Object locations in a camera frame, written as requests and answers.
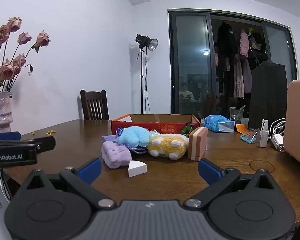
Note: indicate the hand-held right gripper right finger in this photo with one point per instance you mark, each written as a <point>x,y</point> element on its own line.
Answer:
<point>208,171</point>

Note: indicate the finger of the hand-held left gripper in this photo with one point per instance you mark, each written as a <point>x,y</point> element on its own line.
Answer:
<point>8,135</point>
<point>46,143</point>

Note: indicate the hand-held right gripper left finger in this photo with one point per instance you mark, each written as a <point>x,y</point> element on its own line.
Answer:
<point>91,170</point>

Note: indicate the pink striped sponge block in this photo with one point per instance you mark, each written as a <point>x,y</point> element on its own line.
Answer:
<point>197,145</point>

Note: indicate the purple knit cloth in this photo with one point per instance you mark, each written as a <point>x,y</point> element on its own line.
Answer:
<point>110,138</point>

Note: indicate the white wedge sponge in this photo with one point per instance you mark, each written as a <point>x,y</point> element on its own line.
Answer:
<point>137,170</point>

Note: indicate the yellow plush toy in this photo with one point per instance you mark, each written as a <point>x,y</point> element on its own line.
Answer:
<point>165,146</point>

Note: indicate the blue plush toy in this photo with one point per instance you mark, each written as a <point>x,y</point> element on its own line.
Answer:
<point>133,136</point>

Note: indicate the red cardboard box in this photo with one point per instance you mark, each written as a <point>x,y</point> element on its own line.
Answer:
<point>165,125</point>

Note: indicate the scattered yellow petals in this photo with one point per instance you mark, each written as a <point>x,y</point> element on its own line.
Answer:
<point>50,132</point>

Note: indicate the pale textured vase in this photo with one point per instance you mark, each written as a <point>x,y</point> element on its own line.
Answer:
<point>0,112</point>

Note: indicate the blue wet wipes packet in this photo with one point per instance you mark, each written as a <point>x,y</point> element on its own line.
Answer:
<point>215,122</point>

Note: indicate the orange envelope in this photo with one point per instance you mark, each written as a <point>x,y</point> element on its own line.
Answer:
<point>240,128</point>

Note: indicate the small tissue packet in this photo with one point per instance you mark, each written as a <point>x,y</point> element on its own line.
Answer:
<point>250,136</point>

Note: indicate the clear glass cup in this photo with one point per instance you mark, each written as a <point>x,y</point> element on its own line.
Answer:
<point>235,116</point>

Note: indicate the white spray bottle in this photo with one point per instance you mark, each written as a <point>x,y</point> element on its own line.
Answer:
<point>263,137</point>

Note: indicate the dark wooden chair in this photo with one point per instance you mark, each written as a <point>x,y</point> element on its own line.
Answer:
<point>93,96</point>

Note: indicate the brown chair behind glass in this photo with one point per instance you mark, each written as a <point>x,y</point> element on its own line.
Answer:
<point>208,102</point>

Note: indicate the black paper bag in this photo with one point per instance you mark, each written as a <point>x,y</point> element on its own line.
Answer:
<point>267,92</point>

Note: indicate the dried pink roses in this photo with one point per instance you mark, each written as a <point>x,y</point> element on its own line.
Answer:
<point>13,25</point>

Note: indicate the sliding glass door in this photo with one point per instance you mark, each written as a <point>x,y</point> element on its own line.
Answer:
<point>190,55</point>

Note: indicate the row of hanging clothes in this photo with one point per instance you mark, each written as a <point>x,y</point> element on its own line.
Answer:
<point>225,42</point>

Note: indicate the studio light on stand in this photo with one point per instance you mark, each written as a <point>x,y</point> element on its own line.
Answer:
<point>142,40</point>

